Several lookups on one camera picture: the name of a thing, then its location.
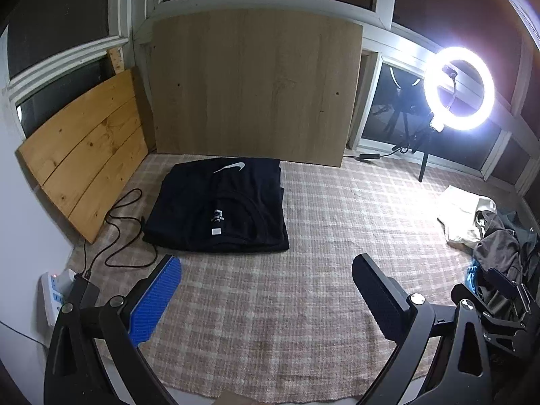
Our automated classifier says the white window frame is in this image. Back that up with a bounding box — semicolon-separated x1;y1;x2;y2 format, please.
4;0;540;197

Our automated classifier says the narrow wooden slat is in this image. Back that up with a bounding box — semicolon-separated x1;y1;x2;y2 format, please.
107;46;125;77

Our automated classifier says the large light wooden board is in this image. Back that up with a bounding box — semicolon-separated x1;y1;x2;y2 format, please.
151;8;364;168

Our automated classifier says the white ring light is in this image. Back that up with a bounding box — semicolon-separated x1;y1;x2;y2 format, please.
423;46;495;132

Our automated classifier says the black t-shirt white logo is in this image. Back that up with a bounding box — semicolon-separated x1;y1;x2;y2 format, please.
142;158;290;253

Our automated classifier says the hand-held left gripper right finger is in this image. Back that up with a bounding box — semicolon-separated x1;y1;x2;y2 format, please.
351;254;494;405

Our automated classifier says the beige plaid rug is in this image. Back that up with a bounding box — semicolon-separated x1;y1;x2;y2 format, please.
70;152;532;401

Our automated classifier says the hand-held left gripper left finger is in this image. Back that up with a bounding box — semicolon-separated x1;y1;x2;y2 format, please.
44;254;183;405

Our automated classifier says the grey t-shirt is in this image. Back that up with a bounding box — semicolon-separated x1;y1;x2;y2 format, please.
471;210;528;317

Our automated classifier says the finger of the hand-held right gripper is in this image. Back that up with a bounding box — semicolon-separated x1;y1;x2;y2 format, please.
485;268;533;311
481;310;538;344

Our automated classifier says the black power plug adapter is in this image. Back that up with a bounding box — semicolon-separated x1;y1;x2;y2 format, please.
70;273;101;304

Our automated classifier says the dark cloth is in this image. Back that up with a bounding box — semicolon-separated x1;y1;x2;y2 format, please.
500;210;540;262

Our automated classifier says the black cable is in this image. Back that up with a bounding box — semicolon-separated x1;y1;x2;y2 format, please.
82;190;159;279

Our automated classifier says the blue cloth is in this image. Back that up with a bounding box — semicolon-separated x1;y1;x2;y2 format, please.
464;262;479;292

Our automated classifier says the white power strip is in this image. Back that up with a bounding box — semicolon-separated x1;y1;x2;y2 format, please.
40;268;77;330

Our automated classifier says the cream cloth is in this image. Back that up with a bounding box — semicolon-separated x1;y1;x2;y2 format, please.
436;186;497;249

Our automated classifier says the pine plank board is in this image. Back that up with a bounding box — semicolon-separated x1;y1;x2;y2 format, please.
16;69;149;244

